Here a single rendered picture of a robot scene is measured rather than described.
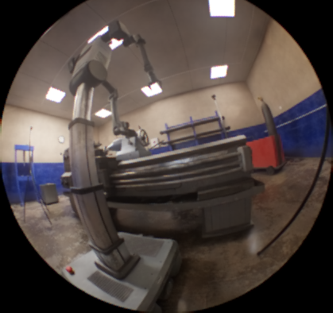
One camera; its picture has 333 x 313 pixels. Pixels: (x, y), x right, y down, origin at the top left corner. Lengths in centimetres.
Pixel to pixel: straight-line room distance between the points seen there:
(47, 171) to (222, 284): 535
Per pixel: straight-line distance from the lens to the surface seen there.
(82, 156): 49
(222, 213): 103
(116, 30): 83
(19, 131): 541
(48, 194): 385
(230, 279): 87
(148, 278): 63
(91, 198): 49
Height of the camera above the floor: 78
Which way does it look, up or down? 7 degrees up
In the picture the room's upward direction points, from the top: 11 degrees counter-clockwise
